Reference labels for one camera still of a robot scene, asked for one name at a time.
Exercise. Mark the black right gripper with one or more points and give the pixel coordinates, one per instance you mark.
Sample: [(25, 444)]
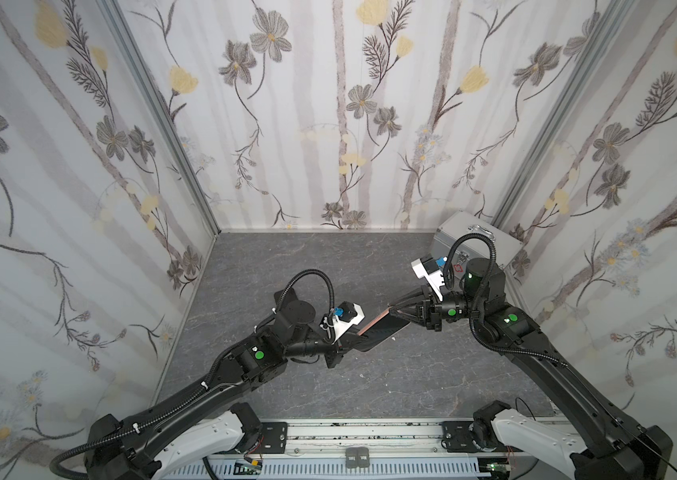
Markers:
[(429, 312)]

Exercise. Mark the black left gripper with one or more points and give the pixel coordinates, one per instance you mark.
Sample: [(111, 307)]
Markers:
[(342, 346)]

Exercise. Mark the black smartphone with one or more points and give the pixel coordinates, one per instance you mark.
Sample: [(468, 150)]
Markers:
[(389, 326)]

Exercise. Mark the pink phone case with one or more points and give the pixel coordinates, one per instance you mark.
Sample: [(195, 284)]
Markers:
[(368, 323)]

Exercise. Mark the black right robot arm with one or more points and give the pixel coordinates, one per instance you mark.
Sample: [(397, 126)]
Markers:
[(604, 443)]

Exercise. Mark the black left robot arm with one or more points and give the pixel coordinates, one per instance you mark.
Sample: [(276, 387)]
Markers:
[(306, 322)]

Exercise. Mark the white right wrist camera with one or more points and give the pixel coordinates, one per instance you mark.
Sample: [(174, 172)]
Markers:
[(432, 270)]

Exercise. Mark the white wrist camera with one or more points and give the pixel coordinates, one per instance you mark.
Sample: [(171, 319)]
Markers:
[(432, 270), (342, 319)]

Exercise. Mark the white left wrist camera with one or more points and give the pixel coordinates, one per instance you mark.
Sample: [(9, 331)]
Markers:
[(342, 319)]

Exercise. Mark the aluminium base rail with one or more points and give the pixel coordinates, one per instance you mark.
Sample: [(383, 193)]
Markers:
[(357, 441)]

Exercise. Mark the white slotted cable duct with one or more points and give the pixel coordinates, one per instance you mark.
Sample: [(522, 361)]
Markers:
[(335, 468)]

